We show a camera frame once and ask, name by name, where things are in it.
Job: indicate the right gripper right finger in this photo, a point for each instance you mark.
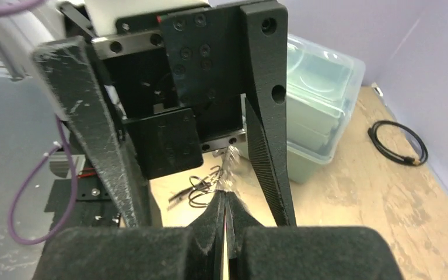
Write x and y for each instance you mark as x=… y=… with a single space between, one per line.
x=316 y=252

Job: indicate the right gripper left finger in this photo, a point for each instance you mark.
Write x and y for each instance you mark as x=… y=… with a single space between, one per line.
x=192 y=252

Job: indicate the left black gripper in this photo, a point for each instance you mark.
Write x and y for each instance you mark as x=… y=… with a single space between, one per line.
x=177 y=73

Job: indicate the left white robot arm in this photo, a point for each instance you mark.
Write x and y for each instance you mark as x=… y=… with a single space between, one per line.
x=22 y=33

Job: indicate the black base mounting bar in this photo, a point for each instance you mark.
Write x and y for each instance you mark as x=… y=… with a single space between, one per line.
x=93 y=205

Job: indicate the clear plastic storage box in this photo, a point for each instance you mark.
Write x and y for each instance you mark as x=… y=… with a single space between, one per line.
x=322 y=88

